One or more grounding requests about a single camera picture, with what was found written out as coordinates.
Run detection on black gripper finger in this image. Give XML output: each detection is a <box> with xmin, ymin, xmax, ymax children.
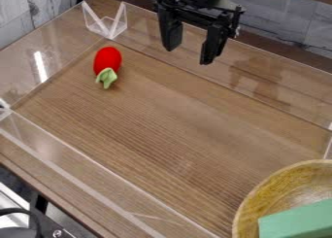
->
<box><xmin>200</xmin><ymin>22</ymin><xmax>228</xmax><ymax>65</ymax></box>
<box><xmin>157</xmin><ymin>6</ymin><xmax>183</xmax><ymax>51</ymax></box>

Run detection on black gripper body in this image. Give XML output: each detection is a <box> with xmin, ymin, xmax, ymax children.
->
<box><xmin>156</xmin><ymin>0</ymin><xmax>245</xmax><ymax>38</ymax></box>

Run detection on red plush strawberry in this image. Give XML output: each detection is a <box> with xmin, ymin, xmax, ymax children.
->
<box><xmin>93</xmin><ymin>47</ymin><xmax>121</xmax><ymax>89</ymax></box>

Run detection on wooden bowl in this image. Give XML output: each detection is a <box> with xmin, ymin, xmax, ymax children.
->
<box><xmin>231</xmin><ymin>159</ymin><xmax>332</xmax><ymax>238</ymax></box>

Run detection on green foam block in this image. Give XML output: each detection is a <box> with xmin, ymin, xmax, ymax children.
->
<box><xmin>259</xmin><ymin>198</ymin><xmax>332</xmax><ymax>238</ymax></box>

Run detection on black table leg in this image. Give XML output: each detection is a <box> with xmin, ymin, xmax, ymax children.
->
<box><xmin>32</xmin><ymin>193</ymin><xmax>48</xmax><ymax>215</ymax></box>

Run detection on clear acrylic enclosure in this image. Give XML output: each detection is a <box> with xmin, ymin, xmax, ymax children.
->
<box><xmin>0</xmin><ymin>0</ymin><xmax>332</xmax><ymax>238</ymax></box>

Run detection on black cable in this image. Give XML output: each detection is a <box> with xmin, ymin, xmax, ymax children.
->
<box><xmin>0</xmin><ymin>208</ymin><xmax>43</xmax><ymax>238</ymax></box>

